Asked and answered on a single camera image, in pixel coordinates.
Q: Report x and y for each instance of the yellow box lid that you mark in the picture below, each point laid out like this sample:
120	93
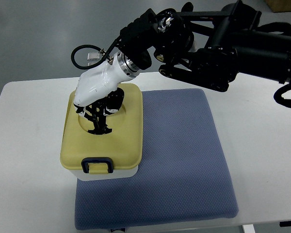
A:
123	145

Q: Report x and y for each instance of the white storage box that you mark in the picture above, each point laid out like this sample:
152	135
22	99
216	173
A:
111	173

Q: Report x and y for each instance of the blue padded mat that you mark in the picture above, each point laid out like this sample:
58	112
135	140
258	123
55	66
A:
183	175

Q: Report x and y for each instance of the black table control panel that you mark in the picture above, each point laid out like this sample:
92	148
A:
285	224

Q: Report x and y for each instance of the upper metal floor plate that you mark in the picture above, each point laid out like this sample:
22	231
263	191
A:
93	56

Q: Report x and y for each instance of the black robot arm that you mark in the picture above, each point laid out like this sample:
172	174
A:
209	49

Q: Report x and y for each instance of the cardboard box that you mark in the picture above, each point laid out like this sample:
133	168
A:
279	6

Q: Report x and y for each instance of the white table leg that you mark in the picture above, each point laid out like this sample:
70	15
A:
248	228

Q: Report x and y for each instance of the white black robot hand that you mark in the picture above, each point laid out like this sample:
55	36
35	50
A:
98	82

